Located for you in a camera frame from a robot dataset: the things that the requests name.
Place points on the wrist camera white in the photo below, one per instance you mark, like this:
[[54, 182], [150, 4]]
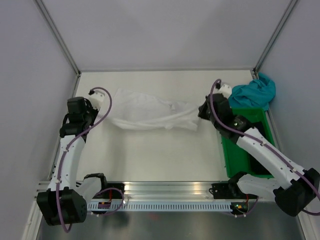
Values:
[[225, 90], [96, 99]]

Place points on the green plastic bin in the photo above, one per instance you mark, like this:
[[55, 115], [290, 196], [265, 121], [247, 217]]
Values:
[[236, 156]]

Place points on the aluminium frame post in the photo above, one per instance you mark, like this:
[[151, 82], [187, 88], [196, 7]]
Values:
[[274, 36], [57, 35]]

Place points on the right aluminium frame post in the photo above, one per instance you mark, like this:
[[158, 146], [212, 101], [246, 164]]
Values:
[[274, 36]]

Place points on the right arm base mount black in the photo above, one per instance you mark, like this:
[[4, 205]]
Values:
[[224, 191]]

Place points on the teal t shirt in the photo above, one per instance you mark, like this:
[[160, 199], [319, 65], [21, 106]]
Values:
[[256, 94]]

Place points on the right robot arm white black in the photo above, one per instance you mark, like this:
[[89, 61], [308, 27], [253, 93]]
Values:
[[291, 186]]

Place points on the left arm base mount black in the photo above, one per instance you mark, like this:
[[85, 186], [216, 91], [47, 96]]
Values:
[[114, 191]]

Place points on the left aluminium frame post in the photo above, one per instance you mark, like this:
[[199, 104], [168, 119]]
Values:
[[57, 35]]

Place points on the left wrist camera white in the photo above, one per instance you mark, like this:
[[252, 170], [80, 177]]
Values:
[[96, 99]]

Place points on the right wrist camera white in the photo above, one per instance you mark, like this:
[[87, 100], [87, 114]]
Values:
[[225, 90]]

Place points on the black rolled t shirt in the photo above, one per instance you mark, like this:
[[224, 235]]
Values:
[[257, 162]]

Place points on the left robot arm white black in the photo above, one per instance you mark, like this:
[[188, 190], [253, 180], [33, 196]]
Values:
[[64, 203]]

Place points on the white slotted cable duct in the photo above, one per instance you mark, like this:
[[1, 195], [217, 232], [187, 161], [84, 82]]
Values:
[[160, 206]]

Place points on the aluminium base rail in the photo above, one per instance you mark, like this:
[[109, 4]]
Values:
[[167, 190]]

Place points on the white t shirt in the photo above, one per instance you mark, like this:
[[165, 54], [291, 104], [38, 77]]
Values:
[[133, 110]]

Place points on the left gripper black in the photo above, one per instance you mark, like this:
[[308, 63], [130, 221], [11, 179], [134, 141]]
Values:
[[89, 106]]

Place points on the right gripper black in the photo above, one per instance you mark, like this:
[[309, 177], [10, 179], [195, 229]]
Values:
[[202, 111]]

